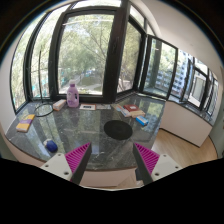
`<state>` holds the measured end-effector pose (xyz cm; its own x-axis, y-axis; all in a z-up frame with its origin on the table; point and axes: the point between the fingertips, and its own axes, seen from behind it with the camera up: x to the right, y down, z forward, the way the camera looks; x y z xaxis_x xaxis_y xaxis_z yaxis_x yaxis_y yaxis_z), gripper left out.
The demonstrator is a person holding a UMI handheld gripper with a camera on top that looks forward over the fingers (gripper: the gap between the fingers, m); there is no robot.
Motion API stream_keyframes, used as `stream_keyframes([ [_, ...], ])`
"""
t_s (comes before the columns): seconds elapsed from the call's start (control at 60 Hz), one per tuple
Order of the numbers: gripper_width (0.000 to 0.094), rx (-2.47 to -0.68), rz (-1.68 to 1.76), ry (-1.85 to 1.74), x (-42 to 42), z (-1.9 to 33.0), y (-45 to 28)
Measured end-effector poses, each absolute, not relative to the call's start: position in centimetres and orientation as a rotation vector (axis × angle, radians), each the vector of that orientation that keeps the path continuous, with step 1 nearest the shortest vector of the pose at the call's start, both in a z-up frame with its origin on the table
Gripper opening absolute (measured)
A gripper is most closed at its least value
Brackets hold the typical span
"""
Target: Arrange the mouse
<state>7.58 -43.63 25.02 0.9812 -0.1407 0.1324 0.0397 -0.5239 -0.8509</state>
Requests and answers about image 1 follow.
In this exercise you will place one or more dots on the purple detergent bottle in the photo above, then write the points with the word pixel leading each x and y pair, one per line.
pixel 72 95

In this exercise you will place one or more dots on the red book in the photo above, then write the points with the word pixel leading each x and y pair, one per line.
pixel 131 107

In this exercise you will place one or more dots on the black round mouse pad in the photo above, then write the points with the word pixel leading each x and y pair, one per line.
pixel 118 130

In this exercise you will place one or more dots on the blue white small box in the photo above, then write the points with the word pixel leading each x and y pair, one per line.
pixel 143 121

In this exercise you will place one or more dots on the orange white box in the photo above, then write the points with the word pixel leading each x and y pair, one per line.
pixel 59 105

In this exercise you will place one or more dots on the open black window sash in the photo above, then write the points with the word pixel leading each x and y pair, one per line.
pixel 159 68

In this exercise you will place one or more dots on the yellow purple box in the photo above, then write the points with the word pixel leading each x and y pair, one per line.
pixel 24 124

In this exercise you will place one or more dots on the black window frame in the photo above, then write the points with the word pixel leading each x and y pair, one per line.
pixel 96 43

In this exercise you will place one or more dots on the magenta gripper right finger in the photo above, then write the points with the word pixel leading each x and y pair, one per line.
pixel 151 165

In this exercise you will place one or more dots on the black ring stand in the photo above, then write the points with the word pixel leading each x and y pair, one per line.
pixel 44 108

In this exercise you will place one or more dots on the beige flat box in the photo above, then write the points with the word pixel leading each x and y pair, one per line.
pixel 135 114

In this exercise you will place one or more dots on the blue white computer mouse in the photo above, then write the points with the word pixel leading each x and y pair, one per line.
pixel 50 145

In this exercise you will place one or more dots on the flat white card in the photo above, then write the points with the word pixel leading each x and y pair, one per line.
pixel 91 107

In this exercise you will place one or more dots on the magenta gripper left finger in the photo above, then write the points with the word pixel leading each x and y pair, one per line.
pixel 70 166

